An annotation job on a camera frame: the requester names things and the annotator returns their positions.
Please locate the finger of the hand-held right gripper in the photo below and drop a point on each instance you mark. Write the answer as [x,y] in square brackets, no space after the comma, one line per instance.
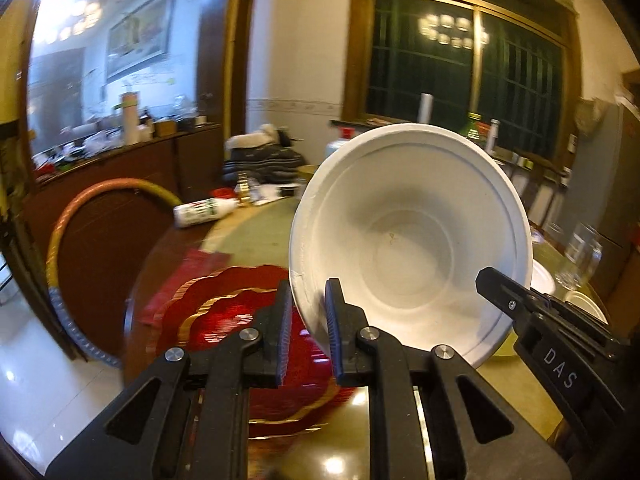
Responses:
[562,305]
[507,295]

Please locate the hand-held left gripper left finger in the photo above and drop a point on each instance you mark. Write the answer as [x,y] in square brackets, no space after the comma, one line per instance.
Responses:
[282,340]

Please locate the large green plastic bottle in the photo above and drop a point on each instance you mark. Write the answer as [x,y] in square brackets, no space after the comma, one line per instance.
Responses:
[475,130]

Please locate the large white foam bowl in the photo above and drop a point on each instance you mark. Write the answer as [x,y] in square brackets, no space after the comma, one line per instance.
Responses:
[415,240]

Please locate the small gold gourd ornament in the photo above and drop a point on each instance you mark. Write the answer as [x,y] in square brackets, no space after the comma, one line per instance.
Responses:
[243,187]

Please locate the wooden framed window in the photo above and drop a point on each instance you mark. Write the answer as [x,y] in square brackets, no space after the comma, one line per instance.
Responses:
[425,70]

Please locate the glass beer mug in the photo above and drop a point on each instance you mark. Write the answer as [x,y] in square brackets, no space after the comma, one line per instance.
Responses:
[580,255]

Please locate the grey refrigerator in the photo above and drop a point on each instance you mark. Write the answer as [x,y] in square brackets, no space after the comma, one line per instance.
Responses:
[620,185]

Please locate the wooden door frame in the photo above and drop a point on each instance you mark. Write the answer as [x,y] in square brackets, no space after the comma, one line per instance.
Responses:
[239,35]

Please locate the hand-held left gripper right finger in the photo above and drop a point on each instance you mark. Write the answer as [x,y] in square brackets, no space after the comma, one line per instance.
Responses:
[332,340]

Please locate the white liquor bottle red label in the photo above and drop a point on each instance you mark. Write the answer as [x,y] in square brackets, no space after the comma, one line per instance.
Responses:
[337,147]

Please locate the white bottle green label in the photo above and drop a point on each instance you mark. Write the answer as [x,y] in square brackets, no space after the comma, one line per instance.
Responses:
[202,211]

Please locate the red scalloped plate white sticker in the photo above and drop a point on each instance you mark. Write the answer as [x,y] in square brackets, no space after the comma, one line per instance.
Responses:
[225,327]

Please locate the white tall thermos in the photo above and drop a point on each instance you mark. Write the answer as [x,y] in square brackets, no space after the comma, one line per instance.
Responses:
[129,120]

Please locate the orange yellow hoop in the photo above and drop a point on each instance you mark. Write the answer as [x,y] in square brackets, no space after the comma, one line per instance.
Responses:
[100,187]

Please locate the red scalloped plastic plate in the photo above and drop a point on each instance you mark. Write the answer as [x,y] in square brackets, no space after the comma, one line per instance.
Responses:
[172,310]

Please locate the small white foam bowl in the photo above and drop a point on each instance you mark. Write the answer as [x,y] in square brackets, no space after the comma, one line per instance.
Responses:
[544,277]

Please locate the wooden sideboard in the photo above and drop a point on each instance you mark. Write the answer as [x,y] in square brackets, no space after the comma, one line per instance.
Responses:
[110,240]

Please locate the plastic bag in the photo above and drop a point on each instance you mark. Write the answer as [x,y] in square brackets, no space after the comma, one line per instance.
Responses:
[590,115]

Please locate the framed wall painting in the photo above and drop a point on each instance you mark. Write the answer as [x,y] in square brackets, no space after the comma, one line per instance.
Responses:
[142,30]

